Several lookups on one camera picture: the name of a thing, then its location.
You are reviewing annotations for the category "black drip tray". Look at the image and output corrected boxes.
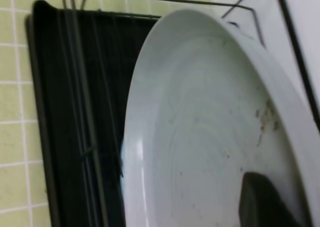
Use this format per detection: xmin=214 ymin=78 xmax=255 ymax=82
xmin=24 ymin=0 xmax=156 ymax=227

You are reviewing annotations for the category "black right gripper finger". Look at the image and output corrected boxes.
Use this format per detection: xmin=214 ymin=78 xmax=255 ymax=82
xmin=238 ymin=172 xmax=300 ymax=227

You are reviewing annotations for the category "grey round plate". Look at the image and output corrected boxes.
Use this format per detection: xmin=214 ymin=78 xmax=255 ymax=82
xmin=122 ymin=8 xmax=320 ymax=227

